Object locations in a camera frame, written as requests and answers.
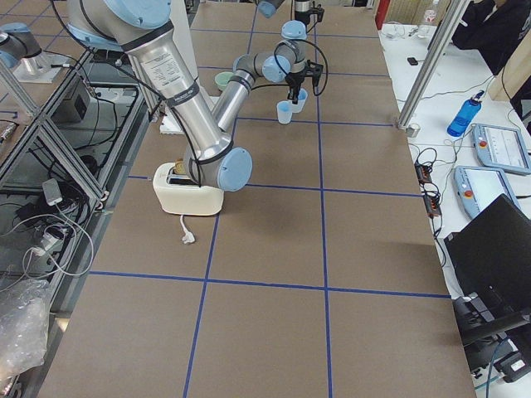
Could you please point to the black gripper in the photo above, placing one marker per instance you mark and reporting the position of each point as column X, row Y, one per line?
column 294, row 79
column 302, row 7

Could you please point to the light blue cup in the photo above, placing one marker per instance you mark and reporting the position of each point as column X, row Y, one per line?
column 284, row 112
column 296, row 106

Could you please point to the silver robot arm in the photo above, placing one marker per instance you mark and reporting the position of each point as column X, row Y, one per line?
column 144, row 31
column 268, row 8

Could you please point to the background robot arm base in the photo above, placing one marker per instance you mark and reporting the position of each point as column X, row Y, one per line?
column 21, row 52

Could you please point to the green bowl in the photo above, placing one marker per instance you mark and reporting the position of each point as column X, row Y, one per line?
column 222, row 79

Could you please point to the clear plastic bottle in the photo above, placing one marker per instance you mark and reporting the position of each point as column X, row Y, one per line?
column 428, row 19

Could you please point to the bread slice in toaster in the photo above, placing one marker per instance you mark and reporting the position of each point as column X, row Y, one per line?
column 179, row 167

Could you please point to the cream toaster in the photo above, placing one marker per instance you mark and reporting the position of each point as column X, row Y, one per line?
column 179, row 194

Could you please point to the blue water bottle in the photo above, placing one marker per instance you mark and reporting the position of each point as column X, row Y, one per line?
column 469, row 109

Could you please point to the orange black power strip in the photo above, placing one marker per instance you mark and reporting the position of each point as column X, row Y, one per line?
column 431, row 194

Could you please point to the white toaster power plug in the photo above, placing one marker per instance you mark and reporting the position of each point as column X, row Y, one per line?
column 188, row 237

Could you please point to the seated person in black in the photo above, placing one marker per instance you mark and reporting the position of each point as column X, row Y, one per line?
column 494, row 28

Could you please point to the teach pendant tablet near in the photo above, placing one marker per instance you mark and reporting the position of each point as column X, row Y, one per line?
column 477, row 187

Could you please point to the teach pendant tablet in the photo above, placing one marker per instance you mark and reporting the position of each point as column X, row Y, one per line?
column 501, row 147
column 477, row 187

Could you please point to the teach pendant tablet far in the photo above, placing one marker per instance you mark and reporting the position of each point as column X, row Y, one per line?
column 501, row 147

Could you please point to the black laptop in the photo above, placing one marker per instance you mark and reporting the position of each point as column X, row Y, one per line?
column 493, row 251

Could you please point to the grey power adapter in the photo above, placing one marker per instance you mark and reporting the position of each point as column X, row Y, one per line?
column 52, row 192

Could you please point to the clear plastic bag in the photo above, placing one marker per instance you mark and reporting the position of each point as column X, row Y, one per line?
column 24, row 326

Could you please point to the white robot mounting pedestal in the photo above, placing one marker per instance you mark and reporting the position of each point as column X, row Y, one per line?
column 188, row 110

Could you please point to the aluminium frame post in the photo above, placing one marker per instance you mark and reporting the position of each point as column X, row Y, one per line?
column 439, row 43

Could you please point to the aluminium frame rack right side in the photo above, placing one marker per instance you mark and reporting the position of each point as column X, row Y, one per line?
column 84, row 129

